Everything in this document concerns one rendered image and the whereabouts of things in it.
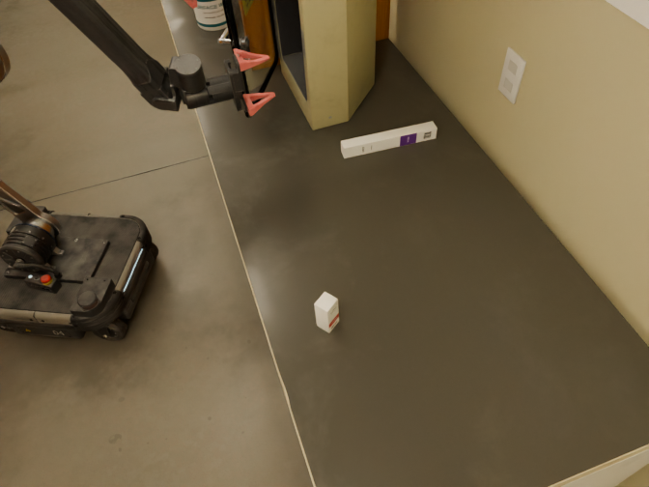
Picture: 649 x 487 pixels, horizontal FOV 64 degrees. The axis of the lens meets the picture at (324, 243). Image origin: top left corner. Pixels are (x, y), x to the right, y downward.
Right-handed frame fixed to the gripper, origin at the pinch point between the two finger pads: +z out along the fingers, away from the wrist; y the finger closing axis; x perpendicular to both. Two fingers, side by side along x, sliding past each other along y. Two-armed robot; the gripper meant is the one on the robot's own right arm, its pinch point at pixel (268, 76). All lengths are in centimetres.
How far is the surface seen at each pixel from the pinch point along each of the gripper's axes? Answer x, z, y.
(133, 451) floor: -22, -74, -120
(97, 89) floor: 218, -73, -117
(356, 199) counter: -20.7, 13.6, -26.3
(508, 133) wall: -21, 55, -19
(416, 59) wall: 31, 55, -26
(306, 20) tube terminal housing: 8.8, 12.8, 6.6
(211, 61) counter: 57, -8, -25
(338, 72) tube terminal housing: 9.1, 20.3, -9.4
